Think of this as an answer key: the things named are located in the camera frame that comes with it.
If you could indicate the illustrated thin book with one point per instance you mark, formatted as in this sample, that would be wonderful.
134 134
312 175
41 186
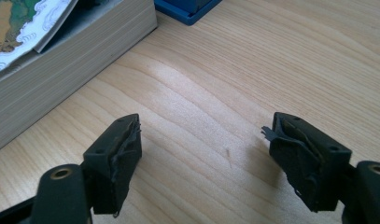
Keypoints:
22 25

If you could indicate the thick book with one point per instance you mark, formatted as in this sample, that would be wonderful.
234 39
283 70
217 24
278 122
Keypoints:
69 71

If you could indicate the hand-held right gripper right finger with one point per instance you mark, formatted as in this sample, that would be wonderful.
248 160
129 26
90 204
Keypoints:
306 161

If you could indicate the blue plastic tray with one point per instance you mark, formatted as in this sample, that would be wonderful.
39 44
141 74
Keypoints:
186 9

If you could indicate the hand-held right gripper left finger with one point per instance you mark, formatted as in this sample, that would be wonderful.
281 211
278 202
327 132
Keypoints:
111 161

